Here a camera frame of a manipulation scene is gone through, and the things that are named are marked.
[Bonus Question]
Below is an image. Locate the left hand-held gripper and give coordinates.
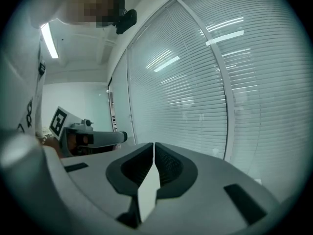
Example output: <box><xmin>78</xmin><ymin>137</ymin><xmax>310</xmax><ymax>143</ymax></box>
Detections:
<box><xmin>48</xmin><ymin>106</ymin><xmax>128</xmax><ymax>158</ymax></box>

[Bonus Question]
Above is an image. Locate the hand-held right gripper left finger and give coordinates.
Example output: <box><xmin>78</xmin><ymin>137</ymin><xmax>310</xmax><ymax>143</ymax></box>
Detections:
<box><xmin>43</xmin><ymin>142</ymin><xmax>155</xmax><ymax>231</ymax></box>

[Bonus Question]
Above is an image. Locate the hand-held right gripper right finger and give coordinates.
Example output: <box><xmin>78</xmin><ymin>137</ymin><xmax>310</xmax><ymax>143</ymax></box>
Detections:
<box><xmin>141</xmin><ymin>142</ymin><xmax>286</xmax><ymax>235</ymax></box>

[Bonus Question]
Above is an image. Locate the person's left forearm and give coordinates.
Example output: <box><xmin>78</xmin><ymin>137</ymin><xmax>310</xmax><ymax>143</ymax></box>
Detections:
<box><xmin>36</xmin><ymin>132</ymin><xmax>66</xmax><ymax>158</ymax></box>

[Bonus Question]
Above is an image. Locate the person's left hand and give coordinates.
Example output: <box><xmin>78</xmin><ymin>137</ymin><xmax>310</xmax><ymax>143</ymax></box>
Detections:
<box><xmin>67</xmin><ymin>133</ymin><xmax>89</xmax><ymax>154</ymax></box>

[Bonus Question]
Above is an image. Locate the white venetian blind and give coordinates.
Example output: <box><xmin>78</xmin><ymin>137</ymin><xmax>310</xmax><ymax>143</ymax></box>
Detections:
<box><xmin>126</xmin><ymin>0</ymin><xmax>228</xmax><ymax>160</ymax></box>
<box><xmin>176</xmin><ymin>0</ymin><xmax>308</xmax><ymax>201</ymax></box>
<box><xmin>112</xmin><ymin>51</ymin><xmax>136</xmax><ymax>144</ymax></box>

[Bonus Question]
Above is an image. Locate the white table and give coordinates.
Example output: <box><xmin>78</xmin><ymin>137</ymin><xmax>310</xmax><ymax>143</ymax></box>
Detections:
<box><xmin>136</xmin><ymin>163</ymin><xmax>161</xmax><ymax>223</ymax></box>

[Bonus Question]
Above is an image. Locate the person's white printed t-shirt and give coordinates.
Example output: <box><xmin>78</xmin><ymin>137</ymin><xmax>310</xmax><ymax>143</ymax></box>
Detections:
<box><xmin>0</xmin><ymin>0</ymin><xmax>71</xmax><ymax>143</ymax></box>

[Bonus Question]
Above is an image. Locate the ceiling strip light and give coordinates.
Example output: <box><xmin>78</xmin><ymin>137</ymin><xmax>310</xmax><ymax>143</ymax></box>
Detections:
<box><xmin>40</xmin><ymin>23</ymin><xmax>60</xmax><ymax>59</ymax></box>

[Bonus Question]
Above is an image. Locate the person's head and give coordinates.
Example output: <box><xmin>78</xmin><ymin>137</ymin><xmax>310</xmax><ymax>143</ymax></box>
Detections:
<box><xmin>58</xmin><ymin>0</ymin><xmax>123</xmax><ymax>29</ymax></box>

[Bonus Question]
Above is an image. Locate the clear glass panel white frame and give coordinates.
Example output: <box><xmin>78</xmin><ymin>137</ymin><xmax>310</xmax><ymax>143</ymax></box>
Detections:
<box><xmin>107</xmin><ymin>78</ymin><xmax>119</xmax><ymax>133</ymax></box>

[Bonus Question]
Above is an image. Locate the beaded bracelet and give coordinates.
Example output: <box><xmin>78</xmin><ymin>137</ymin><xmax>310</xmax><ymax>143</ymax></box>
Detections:
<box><xmin>40</xmin><ymin>134</ymin><xmax>54</xmax><ymax>145</ymax></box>

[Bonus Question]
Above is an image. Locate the black head-worn camera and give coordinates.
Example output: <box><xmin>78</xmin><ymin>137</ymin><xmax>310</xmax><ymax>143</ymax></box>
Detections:
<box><xmin>113</xmin><ymin>0</ymin><xmax>138</xmax><ymax>35</ymax></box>

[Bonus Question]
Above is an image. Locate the white partition post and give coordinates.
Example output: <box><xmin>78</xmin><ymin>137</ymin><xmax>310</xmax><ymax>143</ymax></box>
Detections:
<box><xmin>174</xmin><ymin>0</ymin><xmax>233</xmax><ymax>162</ymax></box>

